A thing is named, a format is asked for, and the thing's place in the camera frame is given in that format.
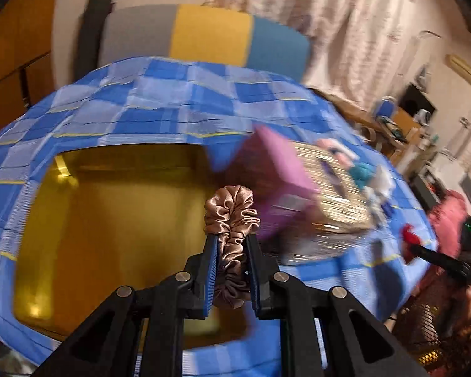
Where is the wooden side desk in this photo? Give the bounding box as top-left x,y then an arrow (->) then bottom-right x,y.
314,90 -> 406,157

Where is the black rolled mat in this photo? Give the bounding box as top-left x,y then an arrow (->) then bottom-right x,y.
72,0 -> 114,81

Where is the blue tissue packet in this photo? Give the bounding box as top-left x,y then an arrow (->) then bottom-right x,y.
380,200 -> 397,218

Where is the white small fan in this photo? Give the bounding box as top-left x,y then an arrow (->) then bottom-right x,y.
413,108 -> 431,127

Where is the pink towel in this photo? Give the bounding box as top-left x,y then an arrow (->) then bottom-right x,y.
316,138 -> 359,168

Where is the ornate gold tissue box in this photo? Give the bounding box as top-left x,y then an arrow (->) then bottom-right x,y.
280,142 -> 373,265

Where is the patterned beige curtain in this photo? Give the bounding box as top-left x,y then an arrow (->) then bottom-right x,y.
205,0 -> 417,111

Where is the red knit item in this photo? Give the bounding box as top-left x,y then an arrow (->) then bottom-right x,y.
401,224 -> 421,264

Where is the black monitor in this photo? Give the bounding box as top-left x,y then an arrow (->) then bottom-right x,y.
399,84 -> 436,119

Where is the gold tray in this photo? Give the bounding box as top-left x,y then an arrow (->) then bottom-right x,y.
12,144 -> 250,348

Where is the pink cardboard box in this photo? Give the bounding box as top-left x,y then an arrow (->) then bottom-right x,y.
226,125 -> 317,241

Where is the white work glove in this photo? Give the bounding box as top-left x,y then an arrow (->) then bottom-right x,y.
362,186 -> 386,228

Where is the blue plaid tablecloth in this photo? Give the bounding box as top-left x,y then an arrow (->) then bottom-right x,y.
0,57 -> 437,376

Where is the white mesh pouch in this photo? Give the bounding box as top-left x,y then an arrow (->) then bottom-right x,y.
370,165 -> 396,200

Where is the pink satin scrunchie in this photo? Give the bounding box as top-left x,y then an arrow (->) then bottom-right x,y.
204,186 -> 260,309

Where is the teal plush ball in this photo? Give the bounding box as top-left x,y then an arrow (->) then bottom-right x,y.
348,162 -> 376,190

